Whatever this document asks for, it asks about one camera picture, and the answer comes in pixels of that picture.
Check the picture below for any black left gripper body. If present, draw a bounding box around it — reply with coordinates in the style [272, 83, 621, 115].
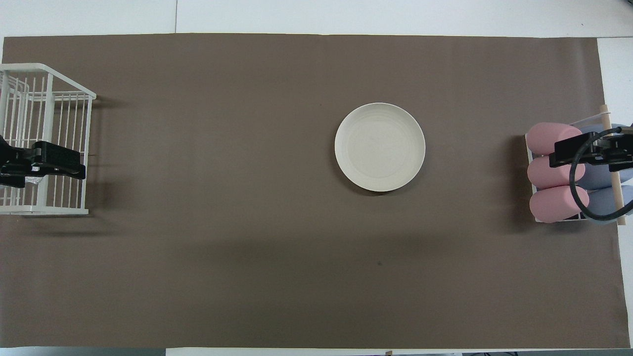
[0, 136, 35, 188]

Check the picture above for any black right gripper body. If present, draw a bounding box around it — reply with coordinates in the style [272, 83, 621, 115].
[601, 136, 633, 173]

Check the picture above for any cream round plate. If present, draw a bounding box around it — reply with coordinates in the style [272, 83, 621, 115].
[334, 102, 426, 192]

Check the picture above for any blue plastic cup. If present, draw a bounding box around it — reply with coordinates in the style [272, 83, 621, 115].
[586, 185, 633, 225]
[579, 124, 633, 149]
[584, 163, 633, 191]

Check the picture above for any white cup rack wooden rod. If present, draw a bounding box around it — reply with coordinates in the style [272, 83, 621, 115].
[524, 104, 629, 226]

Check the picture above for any pink plastic cup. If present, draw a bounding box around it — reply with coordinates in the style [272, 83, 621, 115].
[526, 122, 584, 156]
[527, 155, 586, 190]
[529, 185, 590, 223]

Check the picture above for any brown table mat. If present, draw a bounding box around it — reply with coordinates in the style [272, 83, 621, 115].
[0, 34, 629, 349]

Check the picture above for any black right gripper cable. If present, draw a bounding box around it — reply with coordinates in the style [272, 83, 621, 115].
[569, 126, 633, 221]

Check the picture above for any white wire dish rack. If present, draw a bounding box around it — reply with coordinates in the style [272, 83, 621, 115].
[0, 63, 97, 216]

